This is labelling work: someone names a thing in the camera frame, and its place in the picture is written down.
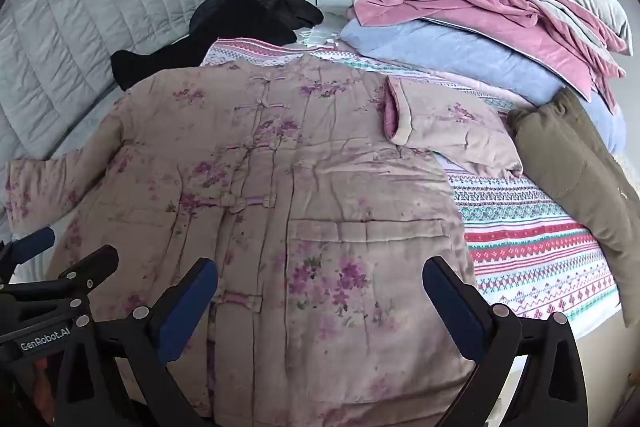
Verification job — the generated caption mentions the pink and grey quilt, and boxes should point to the pink and grey quilt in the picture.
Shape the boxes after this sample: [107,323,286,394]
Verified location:
[322,0,627,114]

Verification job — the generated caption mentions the grey quilted headboard cover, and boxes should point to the grey quilted headboard cover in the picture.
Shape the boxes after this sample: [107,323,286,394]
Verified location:
[0,0,221,230]

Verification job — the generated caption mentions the olive green garment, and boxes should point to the olive green garment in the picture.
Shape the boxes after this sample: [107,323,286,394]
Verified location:
[507,88,640,329]

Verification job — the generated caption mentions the dark padded jacket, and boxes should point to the dark padded jacket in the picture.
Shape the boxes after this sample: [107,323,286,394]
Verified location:
[190,0,325,44]

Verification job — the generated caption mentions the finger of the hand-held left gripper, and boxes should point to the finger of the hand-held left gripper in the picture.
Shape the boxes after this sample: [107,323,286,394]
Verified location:
[0,227,56,282]
[0,244,120,308]

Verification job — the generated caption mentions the pink floral padded jacket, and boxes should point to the pink floral padded jacket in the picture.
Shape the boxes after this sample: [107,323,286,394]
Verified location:
[5,56,524,423]

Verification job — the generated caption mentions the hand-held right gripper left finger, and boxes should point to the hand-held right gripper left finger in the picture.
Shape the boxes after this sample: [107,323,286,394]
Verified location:
[55,257,219,427]

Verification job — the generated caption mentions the small white cloth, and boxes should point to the small white cloth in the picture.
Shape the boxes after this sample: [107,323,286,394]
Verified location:
[299,24,345,51]

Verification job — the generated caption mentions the black fleece garment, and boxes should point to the black fleece garment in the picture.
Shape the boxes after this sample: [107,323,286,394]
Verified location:
[111,14,281,92]

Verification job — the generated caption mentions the patterned striped bedsheet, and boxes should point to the patterned striped bedsheet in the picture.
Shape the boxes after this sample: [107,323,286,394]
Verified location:
[200,36,622,344]

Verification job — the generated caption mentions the light blue blanket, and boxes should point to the light blue blanket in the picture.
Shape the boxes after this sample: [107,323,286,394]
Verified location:
[345,19,627,154]

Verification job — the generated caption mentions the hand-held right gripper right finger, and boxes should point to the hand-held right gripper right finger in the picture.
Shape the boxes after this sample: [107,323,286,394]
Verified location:
[422,256,589,427]

